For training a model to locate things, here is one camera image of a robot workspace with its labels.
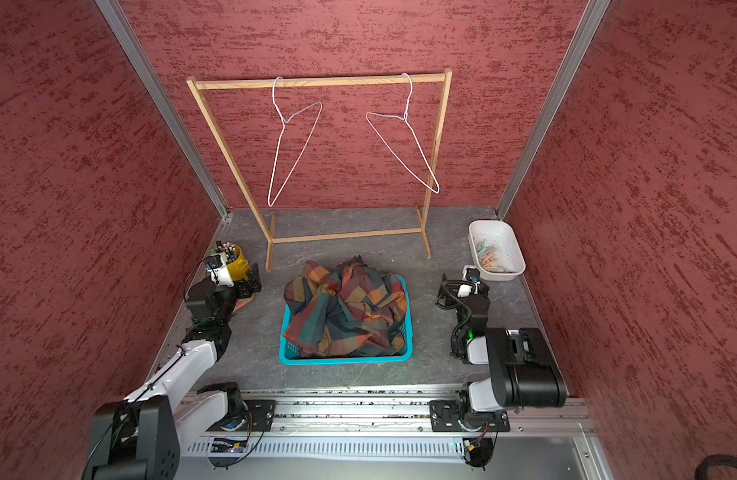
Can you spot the wooden clothes rack frame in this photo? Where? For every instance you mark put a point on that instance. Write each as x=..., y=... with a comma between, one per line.
x=268, y=227

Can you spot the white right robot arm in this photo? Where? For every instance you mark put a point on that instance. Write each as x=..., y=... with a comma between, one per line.
x=522, y=369

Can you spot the teal plastic basket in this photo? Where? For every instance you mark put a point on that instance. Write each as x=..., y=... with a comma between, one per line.
x=344, y=357

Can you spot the yellow metal bucket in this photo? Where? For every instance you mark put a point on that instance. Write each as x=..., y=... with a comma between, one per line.
x=237, y=263

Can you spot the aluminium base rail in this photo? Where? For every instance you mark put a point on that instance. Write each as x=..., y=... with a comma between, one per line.
x=366, y=423

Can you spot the white wire hanger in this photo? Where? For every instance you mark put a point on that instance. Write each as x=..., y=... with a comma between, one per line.
x=401, y=140
x=296, y=131

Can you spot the aluminium corner post left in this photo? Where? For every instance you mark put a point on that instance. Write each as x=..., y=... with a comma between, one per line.
x=122, y=30

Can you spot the aluminium corner post right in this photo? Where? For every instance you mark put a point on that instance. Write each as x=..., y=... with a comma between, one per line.
x=585, y=32

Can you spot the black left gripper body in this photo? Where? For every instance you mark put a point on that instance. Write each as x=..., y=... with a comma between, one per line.
x=241, y=290

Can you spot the aluminium corner post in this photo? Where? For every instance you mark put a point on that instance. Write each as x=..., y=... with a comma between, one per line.
x=122, y=30
x=585, y=32

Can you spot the white plastic bin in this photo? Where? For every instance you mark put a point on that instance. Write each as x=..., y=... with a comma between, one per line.
x=495, y=250

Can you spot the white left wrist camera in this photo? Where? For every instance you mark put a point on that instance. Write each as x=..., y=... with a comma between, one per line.
x=217, y=269

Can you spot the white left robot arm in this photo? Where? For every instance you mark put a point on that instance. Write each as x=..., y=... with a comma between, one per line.
x=164, y=372

